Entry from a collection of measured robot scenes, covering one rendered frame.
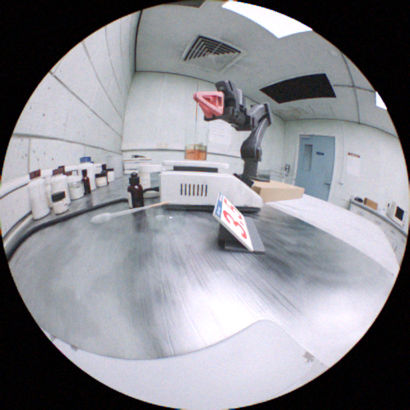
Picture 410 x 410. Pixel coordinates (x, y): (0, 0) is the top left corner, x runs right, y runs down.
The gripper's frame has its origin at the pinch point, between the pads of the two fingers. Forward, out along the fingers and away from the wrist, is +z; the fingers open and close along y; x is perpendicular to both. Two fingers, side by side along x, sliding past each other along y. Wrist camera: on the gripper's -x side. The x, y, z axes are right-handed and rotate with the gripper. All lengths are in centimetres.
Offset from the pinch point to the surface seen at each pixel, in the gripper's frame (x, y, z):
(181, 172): 17.4, 3.7, 6.7
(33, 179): 13.6, -13.3, 38.1
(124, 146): -8, -149, -15
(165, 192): 20.8, 2.2, 9.2
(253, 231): 24.0, 16.5, 5.0
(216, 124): -45, -101, -141
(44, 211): 21.6, -13.0, 36.5
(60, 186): 17.7, -16.3, 30.7
